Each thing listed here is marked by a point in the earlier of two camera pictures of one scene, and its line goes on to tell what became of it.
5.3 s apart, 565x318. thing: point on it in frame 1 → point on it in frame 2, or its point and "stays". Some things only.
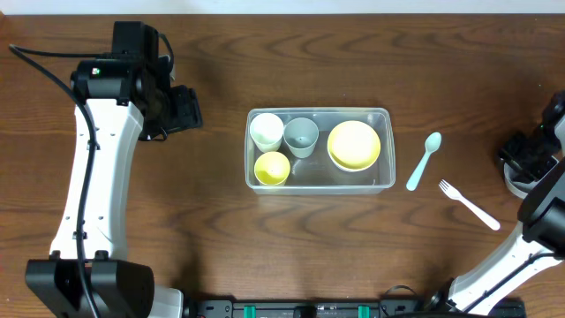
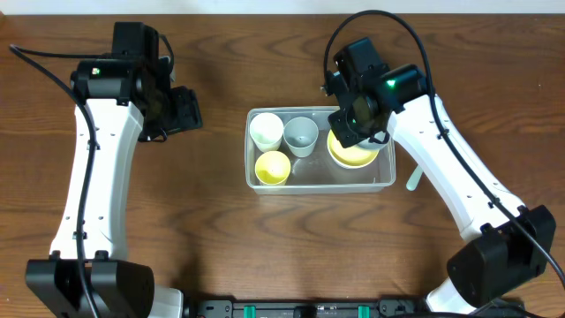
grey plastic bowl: (523, 188) → (379, 135)
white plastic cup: (267, 130) stays
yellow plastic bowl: (354, 144) stays
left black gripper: (184, 109) stays
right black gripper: (523, 155) → (337, 131)
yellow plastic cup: (272, 168) stays
